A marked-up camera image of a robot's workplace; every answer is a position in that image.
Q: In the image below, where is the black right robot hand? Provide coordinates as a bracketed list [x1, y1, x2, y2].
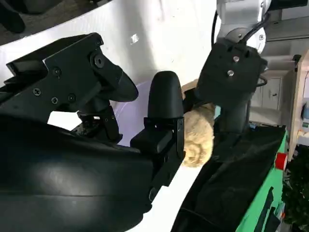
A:
[0, 32, 186, 232]

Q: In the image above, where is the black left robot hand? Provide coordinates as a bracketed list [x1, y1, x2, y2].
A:
[183, 86, 252, 134]

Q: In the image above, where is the white cabinet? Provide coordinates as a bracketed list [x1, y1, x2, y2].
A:
[250, 76, 292, 110]

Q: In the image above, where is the wooden shelf unit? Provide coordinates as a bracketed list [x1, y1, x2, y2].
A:
[288, 55, 309, 157]

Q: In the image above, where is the lilac plate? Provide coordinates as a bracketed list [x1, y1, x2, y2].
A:
[113, 81, 155, 147]

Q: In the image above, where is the dark green plant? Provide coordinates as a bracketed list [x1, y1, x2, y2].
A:
[281, 144, 309, 227]

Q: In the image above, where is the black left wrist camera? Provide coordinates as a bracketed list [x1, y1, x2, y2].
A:
[197, 42, 268, 112]

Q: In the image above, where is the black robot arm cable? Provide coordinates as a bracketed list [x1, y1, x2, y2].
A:
[211, 9, 271, 49]

